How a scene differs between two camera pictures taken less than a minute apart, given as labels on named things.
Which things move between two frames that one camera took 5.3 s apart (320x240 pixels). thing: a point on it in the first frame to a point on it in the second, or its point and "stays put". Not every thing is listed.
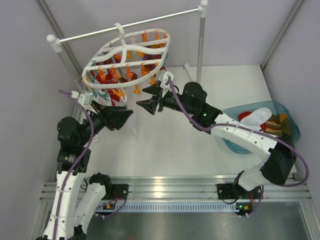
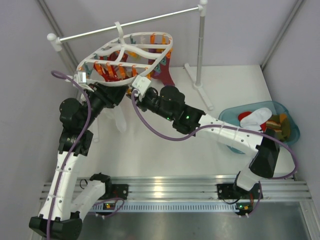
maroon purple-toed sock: [148, 67] to [162, 71]
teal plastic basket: [276, 107] stays put
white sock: [253, 120] stays put
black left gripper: [113, 117] to [110, 95]
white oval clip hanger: [127, 59] stays put
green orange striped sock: [278, 125] stays put
